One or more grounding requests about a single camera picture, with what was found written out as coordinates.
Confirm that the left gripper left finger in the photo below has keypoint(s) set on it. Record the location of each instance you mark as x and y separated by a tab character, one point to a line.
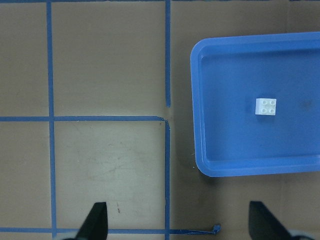
95	226

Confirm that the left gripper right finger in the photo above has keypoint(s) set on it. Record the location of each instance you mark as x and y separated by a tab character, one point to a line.
263	225

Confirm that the white block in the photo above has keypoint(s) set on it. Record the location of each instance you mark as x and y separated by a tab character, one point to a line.
265	106

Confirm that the blue plastic tray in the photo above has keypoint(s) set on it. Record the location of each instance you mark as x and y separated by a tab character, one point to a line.
228	74

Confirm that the brown paper table cover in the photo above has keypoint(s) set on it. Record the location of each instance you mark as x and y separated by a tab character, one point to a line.
96	106

